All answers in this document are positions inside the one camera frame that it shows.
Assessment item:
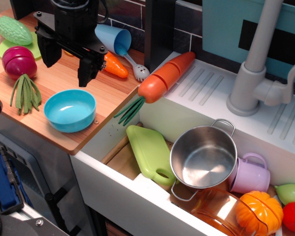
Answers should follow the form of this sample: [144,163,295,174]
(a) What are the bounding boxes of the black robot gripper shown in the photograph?
[34,0,108,87]

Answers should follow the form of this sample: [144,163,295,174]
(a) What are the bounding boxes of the blue plastic bowl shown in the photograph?
[44,89,96,133]

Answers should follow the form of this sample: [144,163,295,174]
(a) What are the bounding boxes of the small orange toy carrot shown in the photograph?
[104,51,128,79]

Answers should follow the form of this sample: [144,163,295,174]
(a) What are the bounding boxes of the purple toy onion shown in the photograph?
[2,46,37,81]

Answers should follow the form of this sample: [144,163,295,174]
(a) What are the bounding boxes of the light blue plastic cup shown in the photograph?
[95,24,132,56]

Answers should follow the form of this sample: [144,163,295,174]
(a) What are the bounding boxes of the green felt leaves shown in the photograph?
[10,74,42,115]

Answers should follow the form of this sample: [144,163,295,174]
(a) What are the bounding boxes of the green toy bitter gourd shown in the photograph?
[0,16,33,46]

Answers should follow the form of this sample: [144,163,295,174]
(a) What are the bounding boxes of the light green plastic plate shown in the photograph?
[0,31,41,59]

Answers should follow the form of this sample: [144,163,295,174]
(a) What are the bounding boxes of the grey slotted toy spoon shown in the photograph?
[120,48,150,82]

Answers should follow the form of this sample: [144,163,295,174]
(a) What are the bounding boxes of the large orange toy carrot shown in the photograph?
[114,52,196,126]

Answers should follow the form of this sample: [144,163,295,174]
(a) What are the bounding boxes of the green plastic cutting board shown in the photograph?
[126,125,176,186]

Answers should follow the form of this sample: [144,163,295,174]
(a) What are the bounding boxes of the blue plastic clamp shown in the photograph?
[0,152,24,215]

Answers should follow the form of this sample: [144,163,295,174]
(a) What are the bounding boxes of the white toy sink unit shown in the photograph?
[71,60,295,236]

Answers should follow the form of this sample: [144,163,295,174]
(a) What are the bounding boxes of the stainless steel pot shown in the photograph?
[170,118,237,202]

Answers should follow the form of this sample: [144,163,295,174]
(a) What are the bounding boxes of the grey toy faucet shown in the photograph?
[227,0,295,117]

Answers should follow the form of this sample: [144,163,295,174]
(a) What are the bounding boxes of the lilac plastic mug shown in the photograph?
[228,152,270,194]

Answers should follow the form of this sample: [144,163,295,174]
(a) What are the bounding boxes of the transparent orange plastic container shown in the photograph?
[191,188,268,236]

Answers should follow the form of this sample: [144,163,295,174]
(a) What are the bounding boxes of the orange toy pumpkin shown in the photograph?
[235,191,284,236]

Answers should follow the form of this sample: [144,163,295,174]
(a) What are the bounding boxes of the green toy pear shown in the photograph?
[274,183,295,205]

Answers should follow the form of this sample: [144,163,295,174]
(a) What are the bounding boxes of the black vertical post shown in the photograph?
[144,0,176,72]

